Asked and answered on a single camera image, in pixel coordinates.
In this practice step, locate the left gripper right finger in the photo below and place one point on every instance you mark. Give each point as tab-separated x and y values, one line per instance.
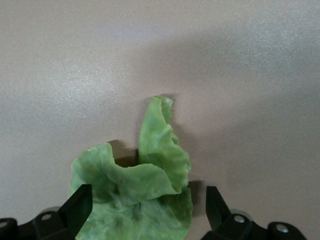
217	215

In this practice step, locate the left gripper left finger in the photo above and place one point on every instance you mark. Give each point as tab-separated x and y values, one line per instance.
75	212

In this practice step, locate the green lettuce leaf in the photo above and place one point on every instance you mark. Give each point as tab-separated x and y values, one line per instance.
130	182

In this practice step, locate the brown table cover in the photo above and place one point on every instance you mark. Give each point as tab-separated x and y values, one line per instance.
75	62

